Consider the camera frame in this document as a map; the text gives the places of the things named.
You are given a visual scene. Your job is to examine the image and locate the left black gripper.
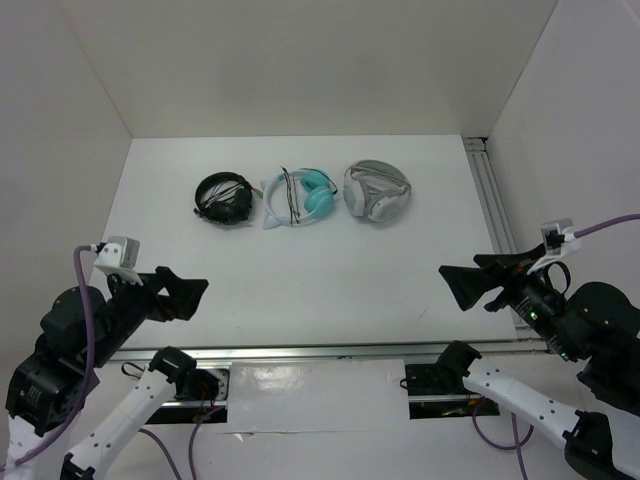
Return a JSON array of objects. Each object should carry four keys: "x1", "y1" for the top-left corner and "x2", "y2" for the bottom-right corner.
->
[{"x1": 87, "y1": 262, "x2": 209, "y2": 365}]

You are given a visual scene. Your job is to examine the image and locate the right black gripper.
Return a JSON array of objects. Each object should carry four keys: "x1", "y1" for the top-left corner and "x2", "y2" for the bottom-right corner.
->
[{"x1": 433, "y1": 238, "x2": 578, "y2": 356}]

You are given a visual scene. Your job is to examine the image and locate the teal cat-ear headphones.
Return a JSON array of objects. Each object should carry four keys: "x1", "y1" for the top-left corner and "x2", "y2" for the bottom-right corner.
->
[{"x1": 261, "y1": 167, "x2": 338, "y2": 230}]

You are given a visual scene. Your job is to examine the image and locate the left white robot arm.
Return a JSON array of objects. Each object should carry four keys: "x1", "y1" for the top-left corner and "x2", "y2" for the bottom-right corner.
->
[{"x1": 1, "y1": 267, "x2": 209, "y2": 479}]

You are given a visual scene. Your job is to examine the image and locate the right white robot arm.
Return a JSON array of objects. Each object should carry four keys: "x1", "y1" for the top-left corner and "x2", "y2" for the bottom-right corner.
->
[{"x1": 436, "y1": 245, "x2": 639, "y2": 479}]

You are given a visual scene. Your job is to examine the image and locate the black headphones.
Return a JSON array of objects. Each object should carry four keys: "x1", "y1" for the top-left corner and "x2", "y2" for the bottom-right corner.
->
[{"x1": 193, "y1": 172, "x2": 263, "y2": 226}]

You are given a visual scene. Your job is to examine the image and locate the white grey gaming headset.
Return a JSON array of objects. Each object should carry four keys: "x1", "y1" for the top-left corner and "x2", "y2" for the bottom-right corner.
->
[{"x1": 343, "y1": 159, "x2": 412, "y2": 223}]

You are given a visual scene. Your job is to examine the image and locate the aluminium rail at right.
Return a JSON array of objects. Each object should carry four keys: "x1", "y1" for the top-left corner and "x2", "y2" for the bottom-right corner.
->
[{"x1": 462, "y1": 137, "x2": 547, "y2": 355}]

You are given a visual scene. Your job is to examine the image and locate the aluminium rail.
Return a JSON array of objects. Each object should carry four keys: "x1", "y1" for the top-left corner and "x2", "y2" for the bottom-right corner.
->
[
  {"x1": 112, "y1": 342, "x2": 506, "y2": 362},
  {"x1": 462, "y1": 137, "x2": 547, "y2": 355}
]

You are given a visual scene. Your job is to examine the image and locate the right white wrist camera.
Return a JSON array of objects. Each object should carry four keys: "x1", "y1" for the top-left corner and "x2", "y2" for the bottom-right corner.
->
[{"x1": 527, "y1": 218, "x2": 582, "y2": 274}]

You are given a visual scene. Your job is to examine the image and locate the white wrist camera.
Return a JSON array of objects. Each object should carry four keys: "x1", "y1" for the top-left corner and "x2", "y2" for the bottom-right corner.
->
[
  {"x1": 94, "y1": 236, "x2": 143, "y2": 285},
  {"x1": 527, "y1": 218, "x2": 582, "y2": 274}
]

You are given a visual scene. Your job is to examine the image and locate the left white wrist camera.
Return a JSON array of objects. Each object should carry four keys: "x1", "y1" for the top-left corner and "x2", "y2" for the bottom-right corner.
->
[{"x1": 94, "y1": 236, "x2": 143, "y2": 285}]

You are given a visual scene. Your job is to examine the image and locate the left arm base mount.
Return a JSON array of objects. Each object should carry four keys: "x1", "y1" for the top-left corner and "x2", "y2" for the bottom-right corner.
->
[{"x1": 146, "y1": 367, "x2": 230, "y2": 425}]

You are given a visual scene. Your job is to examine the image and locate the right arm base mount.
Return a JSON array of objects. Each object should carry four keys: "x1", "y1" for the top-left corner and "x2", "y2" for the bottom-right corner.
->
[{"x1": 399, "y1": 363, "x2": 499, "y2": 420}]

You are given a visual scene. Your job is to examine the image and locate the aluminium rail at front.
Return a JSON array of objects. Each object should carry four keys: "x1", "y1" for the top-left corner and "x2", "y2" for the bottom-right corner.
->
[{"x1": 112, "y1": 342, "x2": 506, "y2": 362}]

